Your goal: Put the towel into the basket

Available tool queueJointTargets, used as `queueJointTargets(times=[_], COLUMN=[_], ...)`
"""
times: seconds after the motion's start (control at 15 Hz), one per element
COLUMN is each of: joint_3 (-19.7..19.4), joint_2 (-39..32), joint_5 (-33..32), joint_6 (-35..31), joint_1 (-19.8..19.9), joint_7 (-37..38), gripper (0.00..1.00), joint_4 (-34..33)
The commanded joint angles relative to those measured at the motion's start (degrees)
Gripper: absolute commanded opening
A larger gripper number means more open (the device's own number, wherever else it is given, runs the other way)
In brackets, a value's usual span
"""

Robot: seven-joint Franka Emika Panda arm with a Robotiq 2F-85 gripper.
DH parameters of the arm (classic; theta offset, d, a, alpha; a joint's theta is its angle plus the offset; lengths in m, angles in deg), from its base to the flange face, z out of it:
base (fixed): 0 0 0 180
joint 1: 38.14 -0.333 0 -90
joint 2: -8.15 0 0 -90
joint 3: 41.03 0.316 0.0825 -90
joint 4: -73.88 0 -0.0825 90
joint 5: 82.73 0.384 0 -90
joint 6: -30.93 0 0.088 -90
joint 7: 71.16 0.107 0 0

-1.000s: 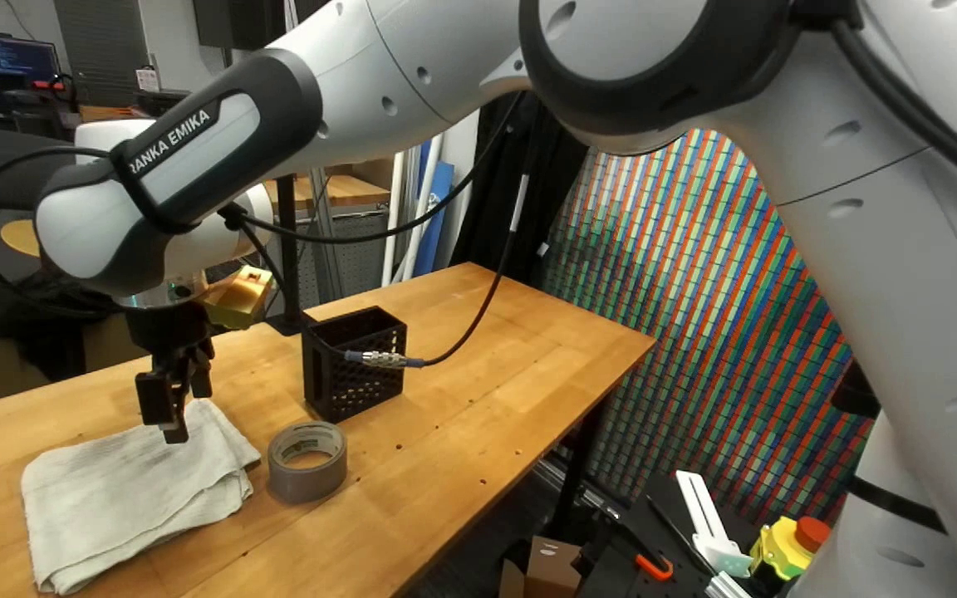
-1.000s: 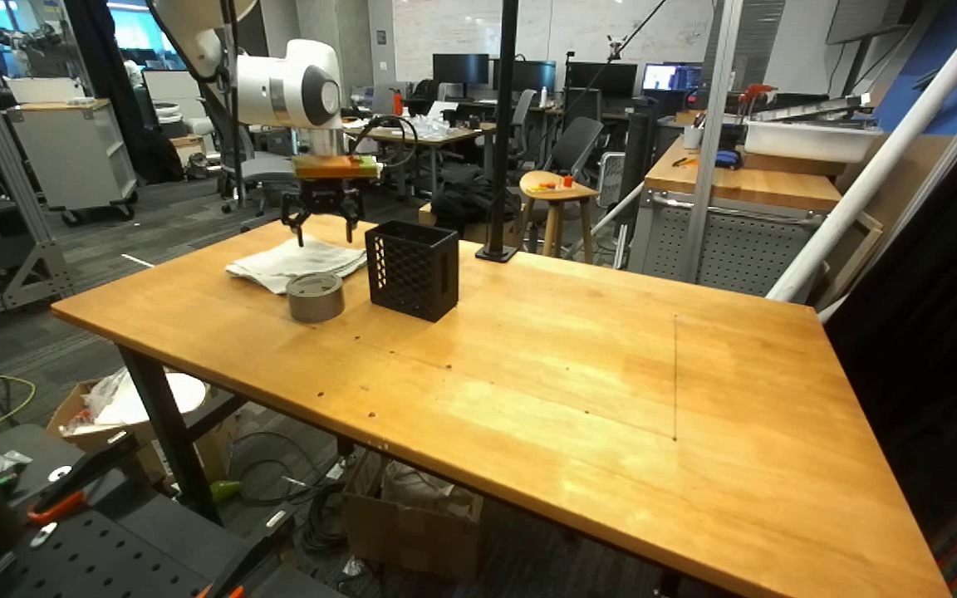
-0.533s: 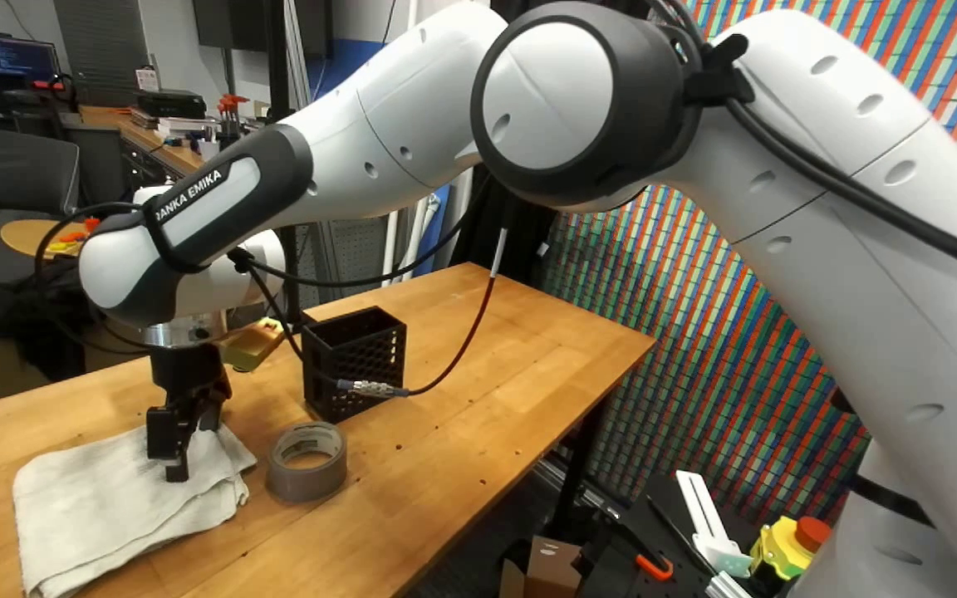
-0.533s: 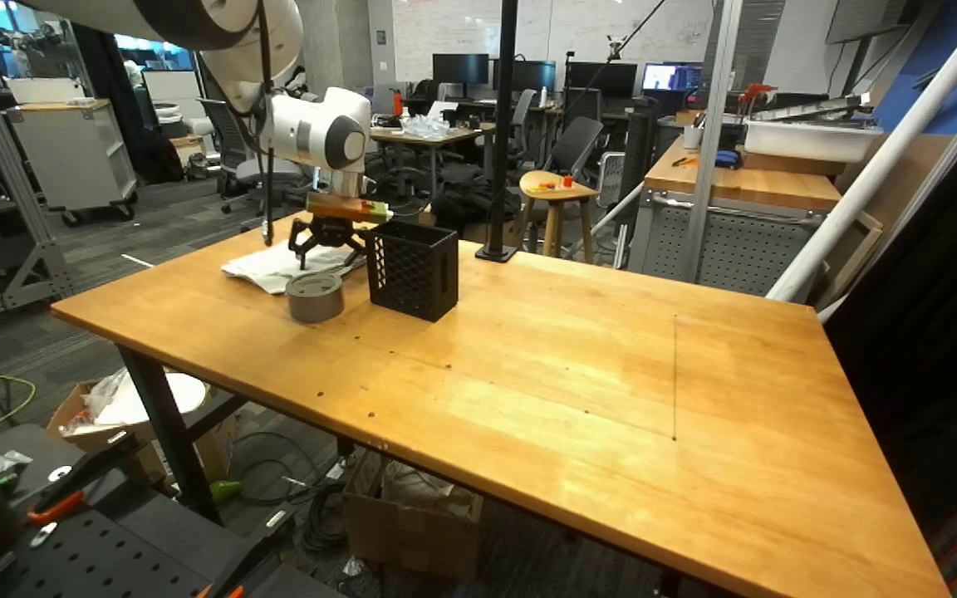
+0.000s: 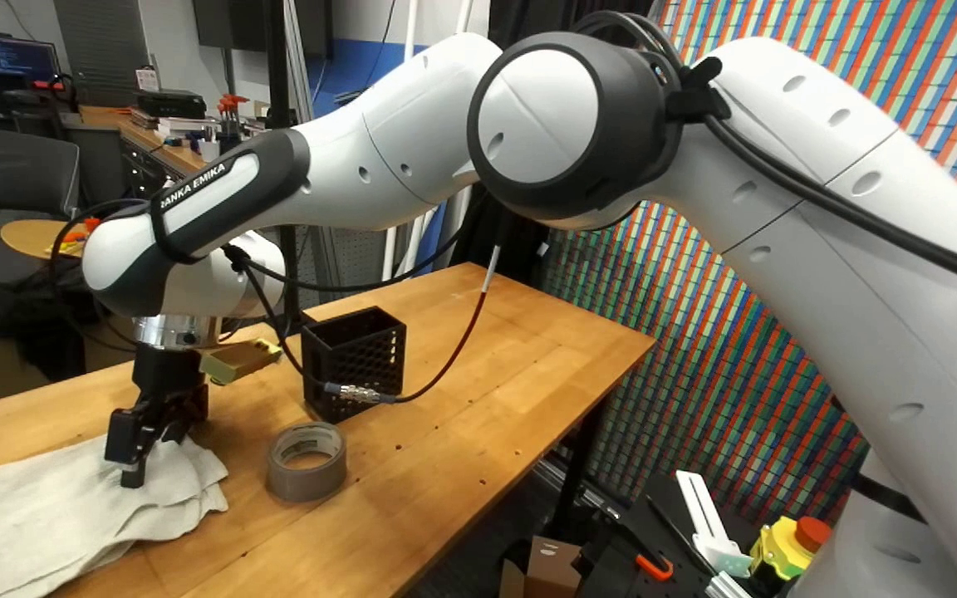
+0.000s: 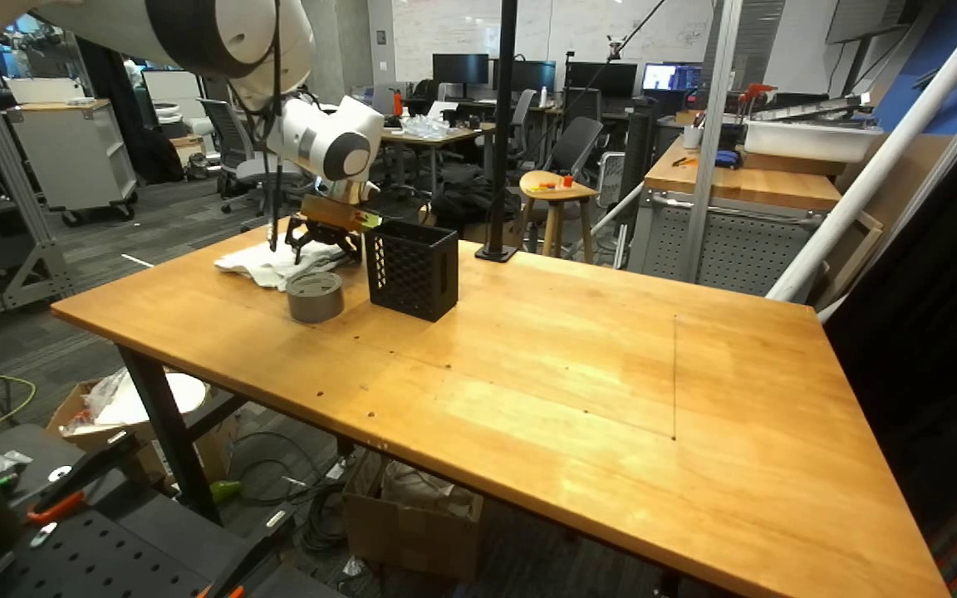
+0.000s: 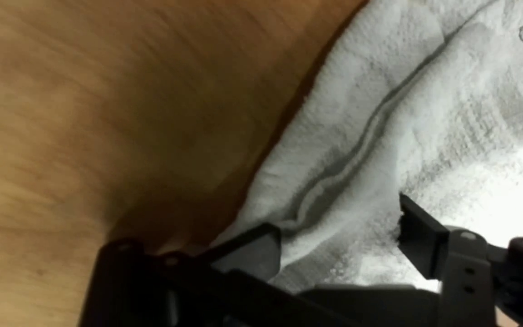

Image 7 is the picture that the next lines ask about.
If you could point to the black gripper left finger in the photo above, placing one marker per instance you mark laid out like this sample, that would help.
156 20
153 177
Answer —
255 251

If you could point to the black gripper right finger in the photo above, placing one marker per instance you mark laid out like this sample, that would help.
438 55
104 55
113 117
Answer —
425 233

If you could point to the white towel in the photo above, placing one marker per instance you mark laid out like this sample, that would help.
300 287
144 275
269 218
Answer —
431 120

